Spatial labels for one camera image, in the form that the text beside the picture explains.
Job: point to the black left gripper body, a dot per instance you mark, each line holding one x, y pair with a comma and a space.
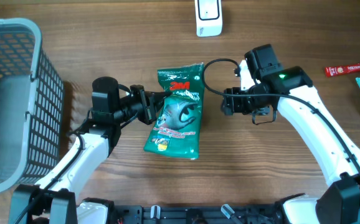
147, 112

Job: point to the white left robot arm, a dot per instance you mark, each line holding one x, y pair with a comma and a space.
53, 198

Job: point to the red coffee stick sachet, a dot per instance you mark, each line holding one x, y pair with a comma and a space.
341, 70

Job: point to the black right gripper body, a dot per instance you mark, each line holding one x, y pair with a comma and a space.
245, 104

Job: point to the white barcode scanner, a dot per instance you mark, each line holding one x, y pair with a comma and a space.
209, 21

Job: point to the green 3M gloves packet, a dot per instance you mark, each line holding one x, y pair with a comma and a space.
177, 128

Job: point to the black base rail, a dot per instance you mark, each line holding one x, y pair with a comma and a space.
214, 214

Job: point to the grey plastic basket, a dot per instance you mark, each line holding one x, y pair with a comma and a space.
31, 105

